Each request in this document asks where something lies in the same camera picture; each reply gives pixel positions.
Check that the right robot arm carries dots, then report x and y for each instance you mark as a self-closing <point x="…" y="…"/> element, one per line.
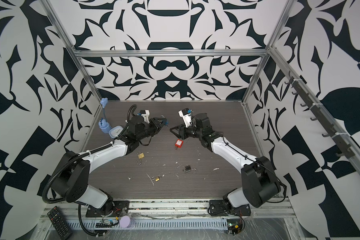
<point x="259" y="181"/>

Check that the black remote control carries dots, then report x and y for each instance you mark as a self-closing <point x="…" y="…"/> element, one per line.
<point x="59" y="223"/>

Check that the black hook rack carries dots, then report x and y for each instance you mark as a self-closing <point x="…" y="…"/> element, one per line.
<point x="322" y="115"/>

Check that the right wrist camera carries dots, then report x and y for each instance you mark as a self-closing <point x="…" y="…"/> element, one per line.
<point x="186" y="115"/>

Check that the red padlock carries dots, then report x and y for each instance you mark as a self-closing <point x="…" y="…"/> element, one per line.
<point x="179" y="143"/>

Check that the black padlock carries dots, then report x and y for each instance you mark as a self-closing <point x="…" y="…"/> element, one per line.
<point x="189" y="169"/>

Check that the brass padlock with key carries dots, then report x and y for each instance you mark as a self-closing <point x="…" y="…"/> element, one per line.
<point x="140" y="157"/>

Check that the green circuit board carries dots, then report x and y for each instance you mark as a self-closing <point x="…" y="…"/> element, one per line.
<point x="235" y="226"/>

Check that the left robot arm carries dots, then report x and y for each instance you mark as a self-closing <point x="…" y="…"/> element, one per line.
<point x="70" y="180"/>

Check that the white cable duct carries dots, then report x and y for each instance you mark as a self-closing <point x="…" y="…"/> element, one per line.
<point x="149" y="224"/>

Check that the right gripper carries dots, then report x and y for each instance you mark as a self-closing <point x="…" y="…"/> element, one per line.
<point x="177" y="127"/>

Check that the light blue alarm clock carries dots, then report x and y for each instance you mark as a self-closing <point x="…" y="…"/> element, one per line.
<point x="115" y="132"/>

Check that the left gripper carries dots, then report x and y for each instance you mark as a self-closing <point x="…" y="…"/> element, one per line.
<point x="156" y="124"/>

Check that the purple round lid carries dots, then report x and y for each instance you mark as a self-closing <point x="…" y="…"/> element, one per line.
<point x="127" y="222"/>

